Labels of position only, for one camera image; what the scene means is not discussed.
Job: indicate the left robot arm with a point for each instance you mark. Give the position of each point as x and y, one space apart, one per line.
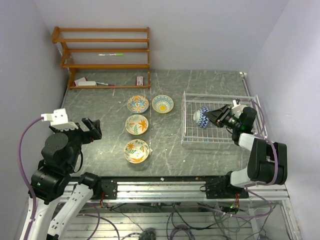
61 152

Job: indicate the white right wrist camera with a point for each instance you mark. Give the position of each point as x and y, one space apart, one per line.
237 107

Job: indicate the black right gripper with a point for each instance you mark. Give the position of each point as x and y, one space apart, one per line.
218 116

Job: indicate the red white flat box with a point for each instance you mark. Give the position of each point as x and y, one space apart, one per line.
79 81

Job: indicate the white wire dish rack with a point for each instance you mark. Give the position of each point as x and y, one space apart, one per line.
191 102

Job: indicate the green fern orange flower bowl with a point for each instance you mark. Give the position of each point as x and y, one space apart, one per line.
136 151

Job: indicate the red geometric pattern bowl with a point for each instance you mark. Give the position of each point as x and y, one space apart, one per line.
200 118

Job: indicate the white plastic case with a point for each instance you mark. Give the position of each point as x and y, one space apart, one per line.
88 84

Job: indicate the orange flower green leaf bowl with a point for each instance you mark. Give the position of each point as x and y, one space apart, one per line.
136 124

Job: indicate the red white small box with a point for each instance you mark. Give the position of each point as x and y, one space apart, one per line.
139 81

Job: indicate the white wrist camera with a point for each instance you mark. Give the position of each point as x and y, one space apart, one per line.
237 107
60 118

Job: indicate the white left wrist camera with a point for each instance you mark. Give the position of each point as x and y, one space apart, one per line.
60 118

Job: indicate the green white marker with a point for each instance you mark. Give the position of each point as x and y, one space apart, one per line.
110 54

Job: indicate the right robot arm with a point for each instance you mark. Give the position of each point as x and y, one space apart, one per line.
267 164

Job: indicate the yellow sun pattern bowl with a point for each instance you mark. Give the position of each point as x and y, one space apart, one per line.
162 104

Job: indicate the wooden shelf rack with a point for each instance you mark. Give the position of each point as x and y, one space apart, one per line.
81 46

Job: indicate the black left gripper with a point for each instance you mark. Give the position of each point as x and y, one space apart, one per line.
94 133

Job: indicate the aluminium mounting rail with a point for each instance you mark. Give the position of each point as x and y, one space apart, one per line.
183 191

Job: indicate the blue orange floral bowl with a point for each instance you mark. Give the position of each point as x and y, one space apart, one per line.
137 104

